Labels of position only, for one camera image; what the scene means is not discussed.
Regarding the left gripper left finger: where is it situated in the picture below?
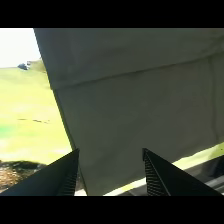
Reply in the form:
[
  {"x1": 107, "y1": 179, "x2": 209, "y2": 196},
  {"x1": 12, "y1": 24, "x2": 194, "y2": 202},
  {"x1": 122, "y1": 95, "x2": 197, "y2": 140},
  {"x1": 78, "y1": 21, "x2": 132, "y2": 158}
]
[{"x1": 0, "y1": 148, "x2": 81, "y2": 197}]

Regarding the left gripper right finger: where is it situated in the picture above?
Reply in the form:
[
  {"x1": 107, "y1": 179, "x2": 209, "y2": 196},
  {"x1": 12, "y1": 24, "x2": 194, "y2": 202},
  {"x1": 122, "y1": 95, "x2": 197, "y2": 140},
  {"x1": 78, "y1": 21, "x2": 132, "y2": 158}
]
[{"x1": 142, "y1": 147, "x2": 224, "y2": 197}]

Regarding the grey garment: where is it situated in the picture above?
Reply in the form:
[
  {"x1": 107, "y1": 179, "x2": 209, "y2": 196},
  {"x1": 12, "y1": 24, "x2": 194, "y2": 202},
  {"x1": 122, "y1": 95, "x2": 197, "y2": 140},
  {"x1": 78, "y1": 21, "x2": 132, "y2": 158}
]
[{"x1": 33, "y1": 27, "x2": 224, "y2": 197}]

